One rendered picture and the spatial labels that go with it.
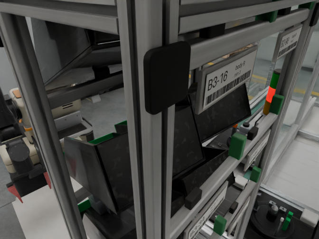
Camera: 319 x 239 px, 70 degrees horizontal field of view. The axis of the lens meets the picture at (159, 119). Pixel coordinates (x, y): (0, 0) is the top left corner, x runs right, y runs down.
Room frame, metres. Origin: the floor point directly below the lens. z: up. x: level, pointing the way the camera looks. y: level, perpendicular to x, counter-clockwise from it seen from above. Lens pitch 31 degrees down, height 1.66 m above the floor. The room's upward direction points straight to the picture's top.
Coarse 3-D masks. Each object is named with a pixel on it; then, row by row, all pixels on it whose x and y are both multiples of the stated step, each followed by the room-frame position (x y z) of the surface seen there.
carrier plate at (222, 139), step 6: (228, 132) 1.01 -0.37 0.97; (216, 138) 0.95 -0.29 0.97; (222, 138) 0.95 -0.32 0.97; (210, 144) 0.91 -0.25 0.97; (216, 144) 0.91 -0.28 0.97; (222, 144) 0.91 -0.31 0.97; (228, 150) 0.86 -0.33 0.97; (246, 156) 0.81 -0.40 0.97; (240, 162) 0.78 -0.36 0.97; (252, 168) 0.74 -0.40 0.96
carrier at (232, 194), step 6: (240, 180) 0.65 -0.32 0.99; (246, 180) 0.65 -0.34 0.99; (234, 186) 0.63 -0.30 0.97; (240, 186) 0.62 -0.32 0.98; (228, 192) 0.60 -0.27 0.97; (234, 192) 0.60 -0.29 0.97; (240, 192) 0.60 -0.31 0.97; (228, 198) 0.58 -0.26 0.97; (234, 198) 0.58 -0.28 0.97; (222, 204) 0.55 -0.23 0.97; (228, 204) 0.55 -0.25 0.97; (216, 210) 0.52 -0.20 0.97; (222, 210) 0.52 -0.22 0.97; (228, 210) 0.52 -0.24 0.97; (216, 216) 0.50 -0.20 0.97; (222, 216) 0.50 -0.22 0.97
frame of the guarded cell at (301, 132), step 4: (252, 44) 1.40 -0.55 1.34; (256, 44) 1.38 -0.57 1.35; (272, 64) 1.77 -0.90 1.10; (272, 68) 1.76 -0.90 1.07; (272, 72) 1.76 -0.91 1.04; (248, 80) 1.38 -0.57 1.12; (248, 84) 1.38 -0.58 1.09; (268, 84) 1.76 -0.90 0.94; (248, 88) 1.39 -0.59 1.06; (316, 104) 1.52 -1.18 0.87; (300, 132) 1.14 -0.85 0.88; (304, 132) 1.13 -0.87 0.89; (308, 132) 1.13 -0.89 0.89; (304, 136) 1.12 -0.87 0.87; (308, 136) 1.11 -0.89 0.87; (312, 136) 1.10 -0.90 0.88; (316, 136) 1.09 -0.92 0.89; (316, 140) 1.08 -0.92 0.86
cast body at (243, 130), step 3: (243, 123) 0.90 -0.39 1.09; (246, 123) 0.90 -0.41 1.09; (240, 126) 0.89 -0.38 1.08; (243, 126) 0.89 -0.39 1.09; (246, 126) 0.88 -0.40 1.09; (249, 126) 0.89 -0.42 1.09; (252, 126) 0.89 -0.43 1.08; (237, 129) 0.91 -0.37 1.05; (240, 129) 0.89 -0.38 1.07; (243, 129) 0.88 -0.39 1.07; (246, 129) 0.87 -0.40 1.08; (249, 129) 0.87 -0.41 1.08; (237, 132) 0.90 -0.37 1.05; (240, 132) 0.89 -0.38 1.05; (243, 132) 0.88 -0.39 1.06; (246, 132) 0.87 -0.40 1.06
